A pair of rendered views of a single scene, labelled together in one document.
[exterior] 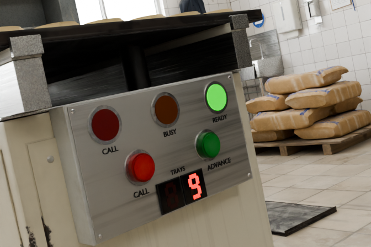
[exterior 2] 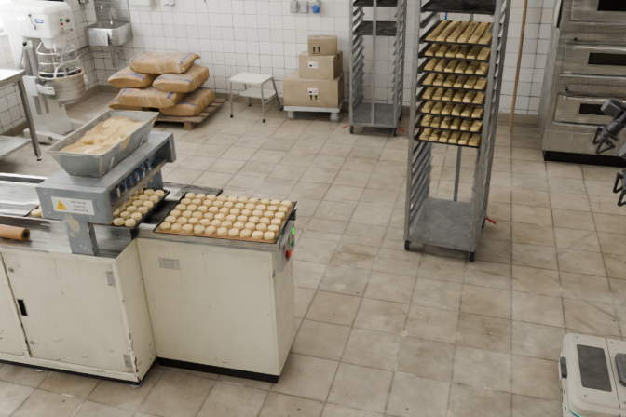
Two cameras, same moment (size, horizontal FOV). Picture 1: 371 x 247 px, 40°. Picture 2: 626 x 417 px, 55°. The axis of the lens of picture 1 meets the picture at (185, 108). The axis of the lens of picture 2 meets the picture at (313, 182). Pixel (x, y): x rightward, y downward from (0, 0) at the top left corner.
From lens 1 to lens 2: 2.58 m
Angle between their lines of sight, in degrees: 41
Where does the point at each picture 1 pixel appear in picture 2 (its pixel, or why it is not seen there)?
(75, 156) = (281, 256)
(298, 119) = (165, 101)
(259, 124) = (127, 100)
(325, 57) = (174, 34)
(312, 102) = (177, 88)
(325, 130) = (185, 111)
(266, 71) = (119, 40)
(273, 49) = (122, 16)
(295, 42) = (145, 15)
